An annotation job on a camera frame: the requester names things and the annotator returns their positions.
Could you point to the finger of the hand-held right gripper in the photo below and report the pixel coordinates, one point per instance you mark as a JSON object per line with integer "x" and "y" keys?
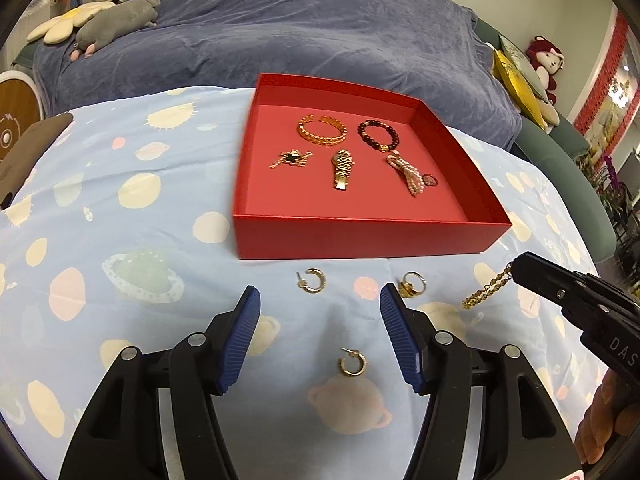
{"x": 545, "y": 277}

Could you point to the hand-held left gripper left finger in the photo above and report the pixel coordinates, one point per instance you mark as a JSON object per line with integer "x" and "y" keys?
{"x": 240, "y": 340}

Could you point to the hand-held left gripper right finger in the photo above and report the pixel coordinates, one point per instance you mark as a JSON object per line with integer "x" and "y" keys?
{"x": 400, "y": 340}

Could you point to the gold hoop earring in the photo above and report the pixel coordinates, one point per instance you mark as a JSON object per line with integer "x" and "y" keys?
{"x": 320, "y": 282}
{"x": 360, "y": 367}

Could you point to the red cardboard box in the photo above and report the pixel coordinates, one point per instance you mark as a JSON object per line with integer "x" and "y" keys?
{"x": 350, "y": 240}

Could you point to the gold wristwatch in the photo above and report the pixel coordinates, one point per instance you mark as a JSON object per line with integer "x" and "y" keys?
{"x": 342, "y": 167}

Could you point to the gold bangle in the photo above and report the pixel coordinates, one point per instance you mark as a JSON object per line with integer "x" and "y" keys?
{"x": 306, "y": 135}

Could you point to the person's right hand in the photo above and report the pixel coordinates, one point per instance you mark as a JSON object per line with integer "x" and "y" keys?
{"x": 607, "y": 420}

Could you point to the green sofa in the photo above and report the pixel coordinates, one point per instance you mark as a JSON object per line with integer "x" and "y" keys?
{"x": 565, "y": 160}

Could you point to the purple orchid plant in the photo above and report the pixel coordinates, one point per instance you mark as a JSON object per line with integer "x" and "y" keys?
{"x": 612, "y": 175}

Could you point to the planet print blue cloth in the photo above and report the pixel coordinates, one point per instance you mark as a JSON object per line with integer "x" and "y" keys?
{"x": 150, "y": 240}

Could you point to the yellow cushion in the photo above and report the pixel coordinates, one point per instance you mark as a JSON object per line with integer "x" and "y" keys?
{"x": 520, "y": 90}

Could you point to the red patterned strip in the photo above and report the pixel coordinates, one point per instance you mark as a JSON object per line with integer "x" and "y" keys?
{"x": 602, "y": 75}

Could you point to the red monkey plush toy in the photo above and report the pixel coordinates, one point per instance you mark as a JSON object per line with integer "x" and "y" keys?
{"x": 547, "y": 62}

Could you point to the grey-green cushion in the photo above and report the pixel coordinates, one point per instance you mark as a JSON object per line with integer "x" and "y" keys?
{"x": 525, "y": 62}

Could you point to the brown flat pad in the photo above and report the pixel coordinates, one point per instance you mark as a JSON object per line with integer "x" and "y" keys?
{"x": 30, "y": 150}

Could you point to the white appliance with wooden disc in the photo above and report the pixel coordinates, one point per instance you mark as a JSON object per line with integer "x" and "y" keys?
{"x": 17, "y": 115}

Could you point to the blue blanket covered sofa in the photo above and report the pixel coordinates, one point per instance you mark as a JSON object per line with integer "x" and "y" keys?
{"x": 300, "y": 20}

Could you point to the grey plush toy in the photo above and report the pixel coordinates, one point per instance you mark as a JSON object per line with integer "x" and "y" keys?
{"x": 112, "y": 22}

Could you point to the flower shaped cushion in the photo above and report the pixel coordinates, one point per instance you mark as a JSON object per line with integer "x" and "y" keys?
{"x": 65, "y": 22}

